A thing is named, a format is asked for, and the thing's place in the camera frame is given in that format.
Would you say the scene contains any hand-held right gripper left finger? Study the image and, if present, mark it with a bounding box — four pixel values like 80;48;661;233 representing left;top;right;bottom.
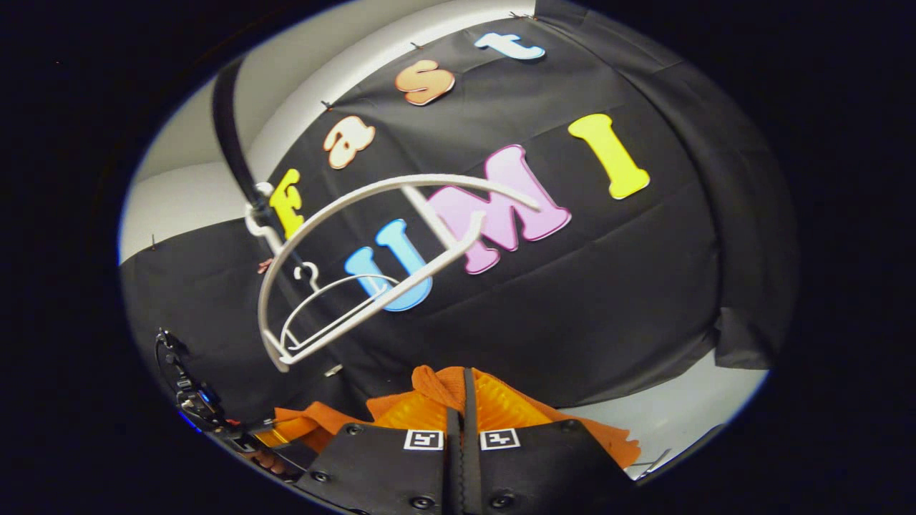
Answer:
296;390;463;515

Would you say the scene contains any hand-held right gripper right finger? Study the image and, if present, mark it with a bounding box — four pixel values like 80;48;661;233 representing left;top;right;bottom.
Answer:
463;368;639;515

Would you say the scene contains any rust orange shirt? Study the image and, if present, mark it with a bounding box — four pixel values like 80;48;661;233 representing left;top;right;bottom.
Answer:
274;364;643;471

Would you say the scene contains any small white clothes hanger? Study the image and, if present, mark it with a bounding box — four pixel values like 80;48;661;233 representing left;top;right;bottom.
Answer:
278;261;403;353

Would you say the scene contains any large white clothes hanger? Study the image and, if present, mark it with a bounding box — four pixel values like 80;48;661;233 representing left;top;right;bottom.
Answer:
245;173;542;374

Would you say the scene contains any black clothes rack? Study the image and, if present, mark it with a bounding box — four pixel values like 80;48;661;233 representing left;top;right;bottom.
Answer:
210;56;316;315

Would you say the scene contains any black backdrop cloth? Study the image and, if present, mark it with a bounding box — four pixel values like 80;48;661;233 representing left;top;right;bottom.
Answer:
120;0;799;424

